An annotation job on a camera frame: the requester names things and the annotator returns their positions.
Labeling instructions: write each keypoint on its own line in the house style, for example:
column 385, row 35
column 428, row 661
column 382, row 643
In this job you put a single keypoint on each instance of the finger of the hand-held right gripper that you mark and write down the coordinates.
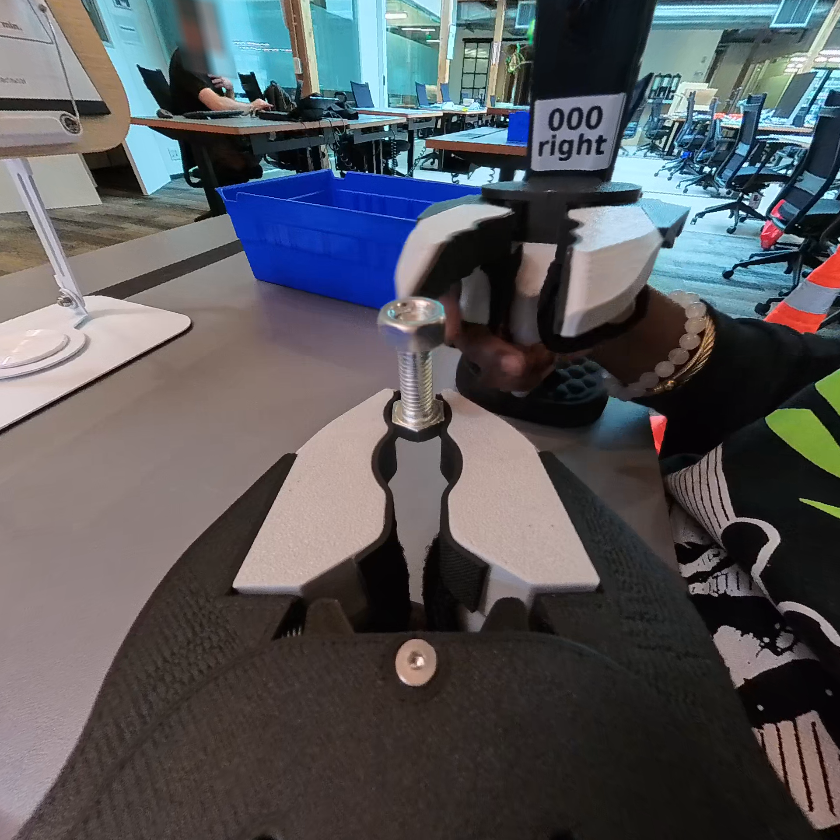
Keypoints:
column 610, row 262
column 433, row 243

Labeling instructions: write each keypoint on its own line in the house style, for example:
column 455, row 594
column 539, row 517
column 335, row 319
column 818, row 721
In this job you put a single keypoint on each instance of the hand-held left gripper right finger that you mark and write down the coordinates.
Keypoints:
column 518, row 518

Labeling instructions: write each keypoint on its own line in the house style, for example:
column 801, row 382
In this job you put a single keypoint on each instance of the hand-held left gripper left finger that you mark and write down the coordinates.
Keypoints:
column 315, row 518

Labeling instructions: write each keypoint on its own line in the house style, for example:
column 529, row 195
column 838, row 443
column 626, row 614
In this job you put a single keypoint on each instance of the silver hex nut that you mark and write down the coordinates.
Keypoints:
column 400, row 331

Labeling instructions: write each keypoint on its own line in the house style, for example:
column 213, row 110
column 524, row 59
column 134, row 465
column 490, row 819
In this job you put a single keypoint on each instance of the blue plastic bin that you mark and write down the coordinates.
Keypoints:
column 308, row 256
column 518, row 128

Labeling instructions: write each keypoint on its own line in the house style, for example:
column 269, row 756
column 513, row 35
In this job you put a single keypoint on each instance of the large silver hex bolt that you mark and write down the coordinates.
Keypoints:
column 417, row 387

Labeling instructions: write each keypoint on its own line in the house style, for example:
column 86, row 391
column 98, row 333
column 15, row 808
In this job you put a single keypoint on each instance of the person's right forearm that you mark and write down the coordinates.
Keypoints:
column 754, row 367

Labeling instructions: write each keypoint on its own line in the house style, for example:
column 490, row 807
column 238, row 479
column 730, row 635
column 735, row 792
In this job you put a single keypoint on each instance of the person's right hand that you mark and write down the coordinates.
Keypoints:
column 512, row 367

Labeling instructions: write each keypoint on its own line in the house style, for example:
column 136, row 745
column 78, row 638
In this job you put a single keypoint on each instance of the wooden office desk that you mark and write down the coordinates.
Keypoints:
column 262, row 126
column 472, row 144

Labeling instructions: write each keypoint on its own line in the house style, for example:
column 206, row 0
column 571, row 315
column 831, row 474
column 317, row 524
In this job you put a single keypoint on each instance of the black honeycomb wrist pad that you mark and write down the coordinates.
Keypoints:
column 571, row 403

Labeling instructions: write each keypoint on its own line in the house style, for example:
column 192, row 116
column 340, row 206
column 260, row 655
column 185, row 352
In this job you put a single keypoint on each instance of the gold bangle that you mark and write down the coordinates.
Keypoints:
column 699, row 358

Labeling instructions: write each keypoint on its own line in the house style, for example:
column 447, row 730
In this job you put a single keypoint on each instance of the row of black office chairs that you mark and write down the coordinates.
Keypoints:
column 748, row 170

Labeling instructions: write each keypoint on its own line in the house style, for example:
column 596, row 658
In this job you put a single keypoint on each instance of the black backpack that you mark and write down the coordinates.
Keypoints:
column 279, row 97

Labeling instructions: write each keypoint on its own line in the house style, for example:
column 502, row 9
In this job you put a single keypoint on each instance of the black keyboard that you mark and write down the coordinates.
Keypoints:
column 213, row 114

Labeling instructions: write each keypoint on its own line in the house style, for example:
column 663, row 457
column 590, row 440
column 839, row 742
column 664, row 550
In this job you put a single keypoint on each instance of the white document stand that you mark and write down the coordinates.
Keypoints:
column 131, row 341

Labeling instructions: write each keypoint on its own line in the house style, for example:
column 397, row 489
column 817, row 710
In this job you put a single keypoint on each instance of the black office chair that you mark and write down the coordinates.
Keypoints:
column 154, row 85

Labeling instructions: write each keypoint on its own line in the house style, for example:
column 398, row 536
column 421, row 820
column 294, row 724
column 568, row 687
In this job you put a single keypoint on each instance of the instruction sign board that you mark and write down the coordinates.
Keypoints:
column 115, row 98

